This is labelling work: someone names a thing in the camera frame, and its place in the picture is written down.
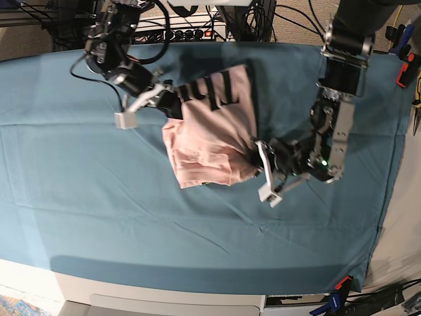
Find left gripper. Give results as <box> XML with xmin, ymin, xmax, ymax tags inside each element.
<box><xmin>245</xmin><ymin>136</ymin><xmax>316</xmax><ymax>188</ymax></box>

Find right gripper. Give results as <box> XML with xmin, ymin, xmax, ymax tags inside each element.
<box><xmin>114</xmin><ymin>64</ymin><xmax>183</xmax><ymax>120</ymax></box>

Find pink T-shirt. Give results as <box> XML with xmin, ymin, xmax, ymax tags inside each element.
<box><xmin>162</xmin><ymin>65</ymin><xmax>257</xmax><ymax>189</ymax></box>

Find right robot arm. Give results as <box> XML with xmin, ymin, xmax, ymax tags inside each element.
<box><xmin>77</xmin><ymin>1</ymin><xmax>183</xmax><ymax>130</ymax></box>

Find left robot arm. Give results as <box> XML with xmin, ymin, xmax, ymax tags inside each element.
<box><xmin>255</xmin><ymin>1</ymin><xmax>402</xmax><ymax>193</ymax></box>

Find white power strip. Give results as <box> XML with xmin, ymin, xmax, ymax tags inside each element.
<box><xmin>132</xmin><ymin>20</ymin><xmax>226</xmax><ymax>44</ymax></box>

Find teal table cloth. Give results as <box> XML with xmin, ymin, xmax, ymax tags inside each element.
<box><xmin>1</xmin><ymin>51</ymin><xmax>413</xmax><ymax>294</ymax></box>

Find orange blue clamp bottom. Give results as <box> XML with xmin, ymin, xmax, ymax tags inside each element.
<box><xmin>309</xmin><ymin>275</ymin><xmax>353</xmax><ymax>316</ymax></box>

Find orange black clamp right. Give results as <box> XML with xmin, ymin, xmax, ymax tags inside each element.
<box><xmin>395</xmin><ymin>53</ymin><xmax>418</xmax><ymax>88</ymax></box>

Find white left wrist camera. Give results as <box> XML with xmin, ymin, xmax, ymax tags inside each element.
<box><xmin>258</xmin><ymin>184</ymin><xmax>283</xmax><ymax>208</ymax></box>

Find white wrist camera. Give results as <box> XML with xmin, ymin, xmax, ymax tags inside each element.
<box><xmin>258</xmin><ymin>184</ymin><xmax>283</xmax><ymax>208</ymax></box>
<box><xmin>114</xmin><ymin>112</ymin><xmax>137</xmax><ymax>130</ymax></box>

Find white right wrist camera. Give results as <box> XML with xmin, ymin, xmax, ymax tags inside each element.
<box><xmin>114</xmin><ymin>112</ymin><xmax>137</xmax><ymax>130</ymax></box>

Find yellow handled pliers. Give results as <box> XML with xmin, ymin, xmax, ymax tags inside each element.
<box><xmin>412</xmin><ymin>70</ymin><xmax>421</xmax><ymax>136</ymax></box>

